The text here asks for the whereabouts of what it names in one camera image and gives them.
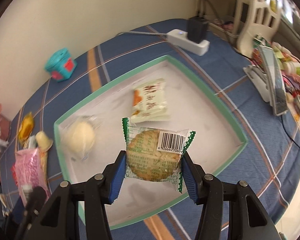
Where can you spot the steamed bun packet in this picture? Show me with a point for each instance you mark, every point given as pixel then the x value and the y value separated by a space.
pixel 79 136

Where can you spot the orange cream biscuit packet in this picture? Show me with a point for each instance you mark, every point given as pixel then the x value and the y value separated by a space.
pixel 43 161

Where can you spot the black power adapter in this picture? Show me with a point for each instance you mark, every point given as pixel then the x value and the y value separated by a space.
pixel 197 29

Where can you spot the white phone stand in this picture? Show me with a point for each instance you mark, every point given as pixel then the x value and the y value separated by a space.
pixel 259 79

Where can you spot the crumpled blue white wrapper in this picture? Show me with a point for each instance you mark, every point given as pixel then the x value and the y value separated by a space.
pixel 5 206

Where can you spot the yellow soft bread packet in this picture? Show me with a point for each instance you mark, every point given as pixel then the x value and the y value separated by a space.
pixel 26 128

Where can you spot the white power strip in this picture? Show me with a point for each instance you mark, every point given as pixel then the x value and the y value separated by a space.
pixel 179 38

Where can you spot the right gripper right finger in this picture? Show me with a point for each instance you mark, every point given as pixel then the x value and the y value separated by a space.
pixel 248 218

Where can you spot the round cookie packet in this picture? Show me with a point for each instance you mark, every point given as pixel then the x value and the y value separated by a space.
pixel 154 154

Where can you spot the cream puff snack packet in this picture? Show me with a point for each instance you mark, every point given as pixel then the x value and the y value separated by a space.
pixel 149 102

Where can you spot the teal rimmed white tray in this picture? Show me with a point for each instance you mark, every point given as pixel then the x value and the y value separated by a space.
pixel 192 106

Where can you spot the pink snack packet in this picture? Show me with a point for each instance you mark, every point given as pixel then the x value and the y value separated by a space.
pixel 29 173

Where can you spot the smartphone on stand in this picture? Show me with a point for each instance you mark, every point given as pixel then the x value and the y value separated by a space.
pixel 275 81

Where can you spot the green white snack packet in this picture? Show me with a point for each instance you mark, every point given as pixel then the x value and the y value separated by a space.
pixel 31 142

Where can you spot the teal toy box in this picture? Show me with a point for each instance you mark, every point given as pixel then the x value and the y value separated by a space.
pixel 60 65

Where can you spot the white chair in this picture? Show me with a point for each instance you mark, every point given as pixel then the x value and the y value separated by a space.
pixel 251 18

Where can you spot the pudding jelly cup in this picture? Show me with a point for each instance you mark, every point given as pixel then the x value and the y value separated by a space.
pixel 43 141

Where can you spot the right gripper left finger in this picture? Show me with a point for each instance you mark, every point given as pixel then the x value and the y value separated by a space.
pixel 58 218

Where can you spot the blue plaid tablecloth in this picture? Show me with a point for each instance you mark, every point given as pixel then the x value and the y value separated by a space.
pixel 238 163

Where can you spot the colourful clutter pile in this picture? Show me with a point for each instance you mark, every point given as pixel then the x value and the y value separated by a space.
pixel 290 70

